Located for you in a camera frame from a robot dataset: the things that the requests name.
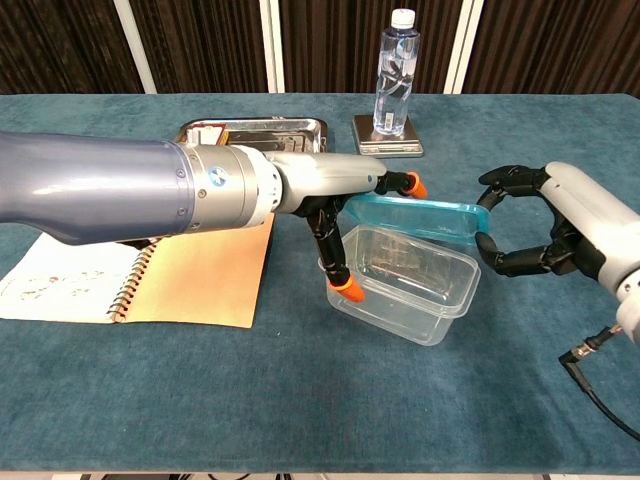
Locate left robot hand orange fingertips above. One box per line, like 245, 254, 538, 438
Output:
264, 149, 429, 305

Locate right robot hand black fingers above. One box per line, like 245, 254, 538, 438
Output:
474, 160, 640, 301

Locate blue plastic container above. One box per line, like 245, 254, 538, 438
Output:
342, 194, 491, 246

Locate clear plastic container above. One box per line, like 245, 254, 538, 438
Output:
318, 224, 482, 346

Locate stainless steel tray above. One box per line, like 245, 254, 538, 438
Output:
175, 117, 330, 156

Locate silver kitchen scale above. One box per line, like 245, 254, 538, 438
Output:
352, 114, 425, 159

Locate clear water bottle white cap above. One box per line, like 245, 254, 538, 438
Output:
373, 8, 421, 137

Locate open spiral notebook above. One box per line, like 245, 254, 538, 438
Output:
0, 214, 276, 330

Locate teal table cloth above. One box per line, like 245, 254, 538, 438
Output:
0, 92, 640, 474

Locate white partition post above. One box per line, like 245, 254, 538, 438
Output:
258, 0, 286, 94
113, 0, 159, 95
443, 0, 485, 95

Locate black cable with angled plug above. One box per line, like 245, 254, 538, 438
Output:
558, 324, 640, 454

